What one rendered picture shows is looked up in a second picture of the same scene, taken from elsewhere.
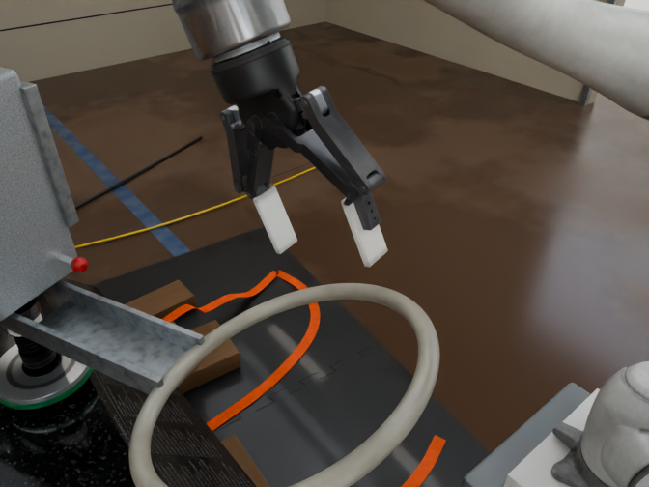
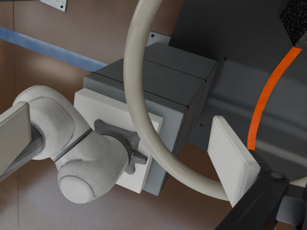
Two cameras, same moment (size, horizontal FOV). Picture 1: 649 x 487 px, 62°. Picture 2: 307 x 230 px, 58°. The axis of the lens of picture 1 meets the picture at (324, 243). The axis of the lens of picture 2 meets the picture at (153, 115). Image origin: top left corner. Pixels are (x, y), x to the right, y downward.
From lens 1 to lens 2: 0.49 m
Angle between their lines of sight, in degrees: 53
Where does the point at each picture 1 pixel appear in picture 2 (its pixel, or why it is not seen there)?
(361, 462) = (134, 18)
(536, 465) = not seen: hidden behind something
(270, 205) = (232, 174)
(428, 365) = (137, 124)
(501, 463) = (169, 131)
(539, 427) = not seen: hidden behind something
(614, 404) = (95, 170)
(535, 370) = (217, 216)
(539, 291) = not seen: outside the picture
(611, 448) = (99, 148)
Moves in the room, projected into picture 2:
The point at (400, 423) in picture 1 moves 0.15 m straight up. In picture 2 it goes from (126, 64) to (65, 96)
